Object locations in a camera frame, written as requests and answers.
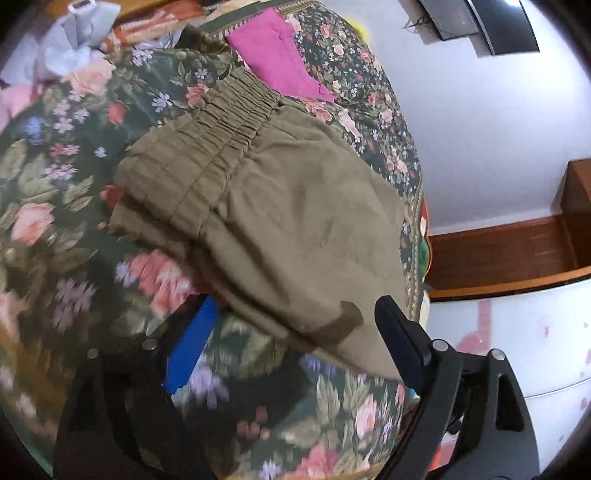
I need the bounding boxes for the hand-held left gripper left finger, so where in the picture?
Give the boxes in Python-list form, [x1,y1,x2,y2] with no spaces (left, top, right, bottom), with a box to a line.
[53,295,220,480]

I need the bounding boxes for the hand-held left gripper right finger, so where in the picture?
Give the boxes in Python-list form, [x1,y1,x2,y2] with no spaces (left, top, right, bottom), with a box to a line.
[374,295,541,480]

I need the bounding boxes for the olive green pants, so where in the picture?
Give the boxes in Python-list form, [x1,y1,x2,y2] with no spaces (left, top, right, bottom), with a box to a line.
[106,69,419,381]

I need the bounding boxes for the colourful bed sheet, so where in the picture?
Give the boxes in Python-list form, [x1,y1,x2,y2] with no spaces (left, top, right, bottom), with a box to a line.
[416,203,434,282]

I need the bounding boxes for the floral blanket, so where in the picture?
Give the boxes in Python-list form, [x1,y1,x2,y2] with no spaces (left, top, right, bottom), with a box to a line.
[0,0,432,480]

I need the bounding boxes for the pink garment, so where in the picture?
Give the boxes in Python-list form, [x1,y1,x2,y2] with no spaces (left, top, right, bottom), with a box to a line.
[226,9,337,103]

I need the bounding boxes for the light blue cloth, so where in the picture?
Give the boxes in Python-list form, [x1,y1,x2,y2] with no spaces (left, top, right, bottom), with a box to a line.
[39,0,121,81]

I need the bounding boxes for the small black wall monitor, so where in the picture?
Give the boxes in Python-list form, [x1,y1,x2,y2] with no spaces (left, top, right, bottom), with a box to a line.
[418,0,480,42]

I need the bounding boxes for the black wall television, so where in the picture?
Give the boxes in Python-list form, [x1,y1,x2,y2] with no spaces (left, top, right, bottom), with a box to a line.
[466,0,541,56]

